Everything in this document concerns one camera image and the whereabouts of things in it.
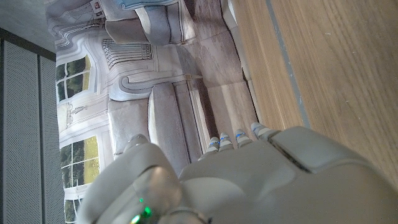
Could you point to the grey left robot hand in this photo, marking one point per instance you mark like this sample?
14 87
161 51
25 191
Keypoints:
248 186

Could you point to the dark perforated partition panel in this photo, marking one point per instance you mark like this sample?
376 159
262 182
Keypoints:
25 124

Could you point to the printed sofa room backdrop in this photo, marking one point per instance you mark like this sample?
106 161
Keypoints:
140 77

